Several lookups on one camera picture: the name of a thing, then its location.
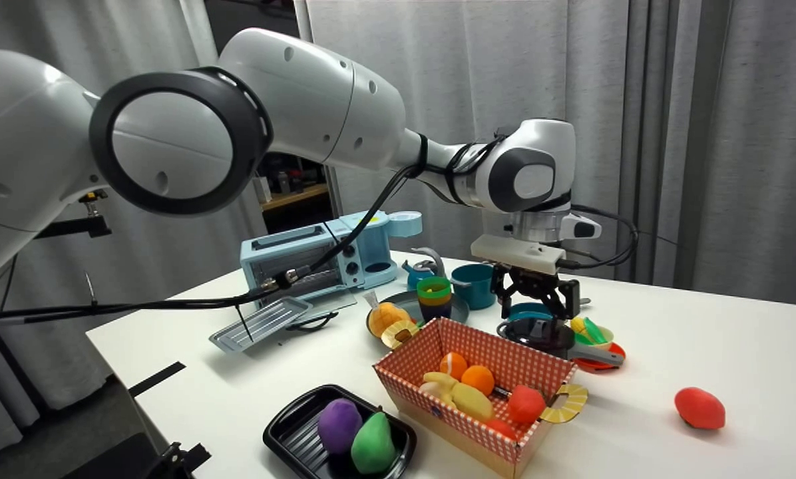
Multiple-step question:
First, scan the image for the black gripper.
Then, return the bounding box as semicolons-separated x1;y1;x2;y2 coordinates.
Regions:
493;267;581;348

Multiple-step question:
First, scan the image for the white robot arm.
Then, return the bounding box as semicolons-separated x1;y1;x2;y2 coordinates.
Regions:
0;28;599;276

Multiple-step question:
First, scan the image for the red checkered cardboard box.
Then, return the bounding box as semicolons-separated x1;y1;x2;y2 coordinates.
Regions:
372;320;589;479

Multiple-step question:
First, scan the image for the blue toy pan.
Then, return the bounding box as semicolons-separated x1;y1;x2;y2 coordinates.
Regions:
509;302;554;322

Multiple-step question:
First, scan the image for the green yellow toy vegetable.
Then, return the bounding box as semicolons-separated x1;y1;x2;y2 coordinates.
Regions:
570;316;613;346

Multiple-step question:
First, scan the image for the teal toy cup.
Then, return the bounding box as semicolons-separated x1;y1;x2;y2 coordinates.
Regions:
449;264;494;311

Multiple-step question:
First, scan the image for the red toy plate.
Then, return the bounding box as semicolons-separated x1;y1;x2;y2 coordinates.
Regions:
575;344;625;374

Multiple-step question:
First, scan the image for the red toy tomato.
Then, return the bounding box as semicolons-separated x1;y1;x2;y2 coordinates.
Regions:
509;386;546;425

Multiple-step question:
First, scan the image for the yellow pineapple slice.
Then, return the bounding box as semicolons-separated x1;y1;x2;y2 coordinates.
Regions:
539;384;589;424

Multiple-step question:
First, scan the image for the green orange toy cup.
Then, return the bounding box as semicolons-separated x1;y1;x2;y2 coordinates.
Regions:
414;276;453;320

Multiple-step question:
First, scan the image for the yellow toy banana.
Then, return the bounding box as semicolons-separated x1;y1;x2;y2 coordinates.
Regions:
420;374;494;421

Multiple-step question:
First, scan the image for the grey toy faucet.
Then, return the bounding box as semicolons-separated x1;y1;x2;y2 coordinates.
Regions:
401;248;443;290

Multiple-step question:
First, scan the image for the orange toy half fruit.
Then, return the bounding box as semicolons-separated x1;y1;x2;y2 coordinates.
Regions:
366;302;417;348

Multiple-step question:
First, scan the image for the black plastic tray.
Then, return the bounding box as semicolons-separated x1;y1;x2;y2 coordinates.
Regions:
260;380;417;479

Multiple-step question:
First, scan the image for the red toy fruit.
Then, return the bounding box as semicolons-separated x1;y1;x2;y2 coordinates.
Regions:
672;386;726;432

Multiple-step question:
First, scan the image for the green toy avocado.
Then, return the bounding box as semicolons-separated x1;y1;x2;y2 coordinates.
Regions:
350;413;396;475

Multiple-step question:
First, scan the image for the purple toy eggplant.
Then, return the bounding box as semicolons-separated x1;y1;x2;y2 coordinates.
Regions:
317;400;362;456

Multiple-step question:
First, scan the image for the grey oven rack tray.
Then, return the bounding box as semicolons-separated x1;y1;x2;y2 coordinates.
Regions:
211;299;309;354

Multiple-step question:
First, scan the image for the light blue toy oven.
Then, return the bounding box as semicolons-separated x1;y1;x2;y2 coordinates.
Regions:
238;211;424;302

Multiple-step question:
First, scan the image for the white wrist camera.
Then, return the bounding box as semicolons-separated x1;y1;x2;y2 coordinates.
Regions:
470;234;563;275

